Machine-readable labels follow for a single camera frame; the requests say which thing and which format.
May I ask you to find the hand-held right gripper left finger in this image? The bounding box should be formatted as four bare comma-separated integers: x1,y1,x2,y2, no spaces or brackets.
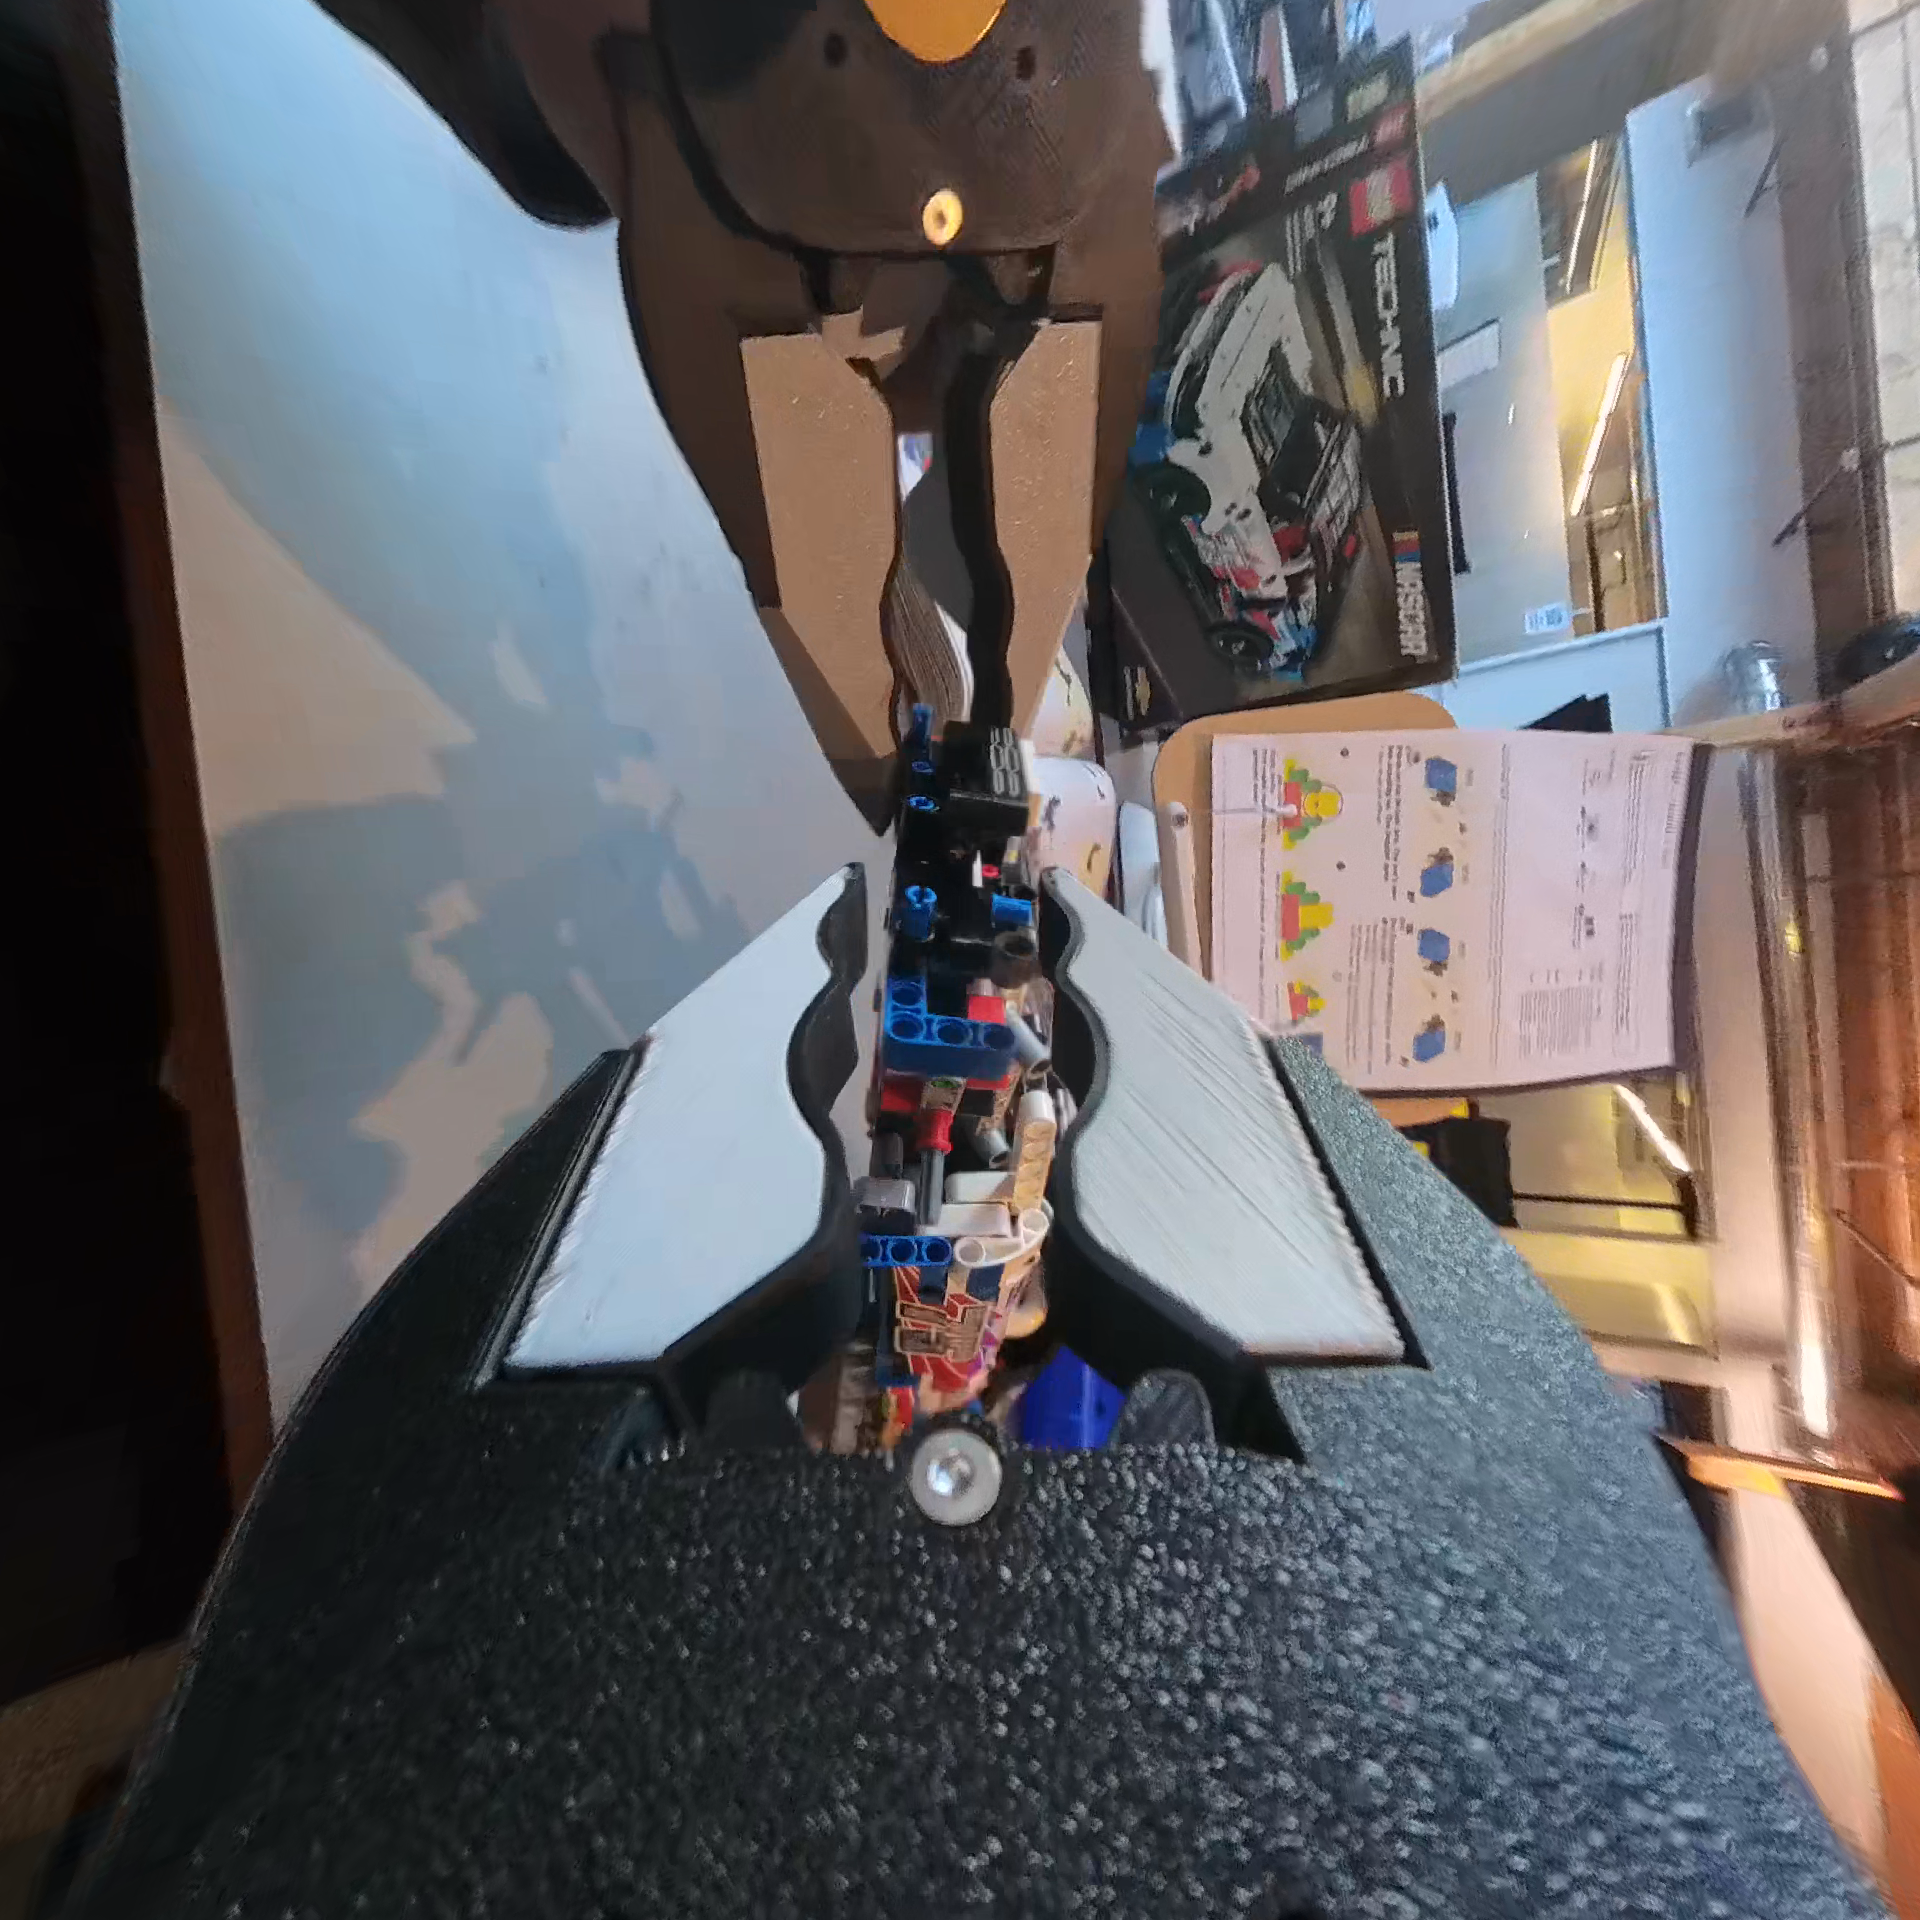
501,861,873,1377

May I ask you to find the blue plastic bin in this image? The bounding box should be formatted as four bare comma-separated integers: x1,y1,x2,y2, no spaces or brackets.
1019,1346,1132,1453

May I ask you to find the brick-built toy race car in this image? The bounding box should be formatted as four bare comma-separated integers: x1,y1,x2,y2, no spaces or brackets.
852,698,1084,1463

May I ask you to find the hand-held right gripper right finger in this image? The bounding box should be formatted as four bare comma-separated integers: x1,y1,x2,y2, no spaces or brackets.
1034,871,1424,1367

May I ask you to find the printed instruction paper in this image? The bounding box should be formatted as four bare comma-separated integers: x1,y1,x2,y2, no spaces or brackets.
1209,731,1703,1098

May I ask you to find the toy car set box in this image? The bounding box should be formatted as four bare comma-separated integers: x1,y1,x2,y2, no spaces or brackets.
1090,30,1456,738

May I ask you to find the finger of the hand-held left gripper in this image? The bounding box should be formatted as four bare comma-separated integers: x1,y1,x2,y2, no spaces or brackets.
741,333,941,839
941,308,1106,744

